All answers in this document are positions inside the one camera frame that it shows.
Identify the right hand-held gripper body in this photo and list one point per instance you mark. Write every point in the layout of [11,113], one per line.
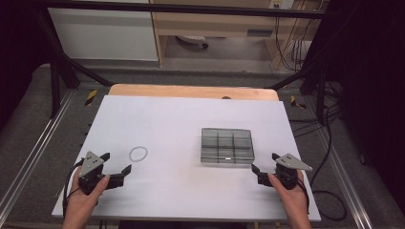
[288,173]

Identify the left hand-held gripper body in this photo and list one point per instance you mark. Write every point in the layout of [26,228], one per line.
[90,170]

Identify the clear plastic compartment box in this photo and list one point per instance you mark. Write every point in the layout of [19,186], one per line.
[227,146]

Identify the person's right hand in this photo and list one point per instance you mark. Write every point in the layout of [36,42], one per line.
[293,200]

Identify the person's left hand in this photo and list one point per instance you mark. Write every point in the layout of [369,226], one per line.
[81,203]

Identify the white board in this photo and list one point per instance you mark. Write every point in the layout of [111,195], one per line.
[159,127]

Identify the wooden table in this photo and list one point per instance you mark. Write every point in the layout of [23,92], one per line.
[191,91]

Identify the white cabinet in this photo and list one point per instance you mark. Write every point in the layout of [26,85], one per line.
[105,35]

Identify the black curtain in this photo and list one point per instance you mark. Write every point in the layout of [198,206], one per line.
[375,79]
[19,47]

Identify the white chair base with caster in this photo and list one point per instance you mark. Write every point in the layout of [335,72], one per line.
[191,39]

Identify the light wooden desk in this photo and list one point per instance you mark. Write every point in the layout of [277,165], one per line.
[207,27]

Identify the aluminium floor rail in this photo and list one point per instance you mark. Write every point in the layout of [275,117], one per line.
[35,149]
[345,178]

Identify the white wall outlet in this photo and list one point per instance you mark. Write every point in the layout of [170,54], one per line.
[281,4]

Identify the black metal frame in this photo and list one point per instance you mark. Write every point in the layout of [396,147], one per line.
[178,8]

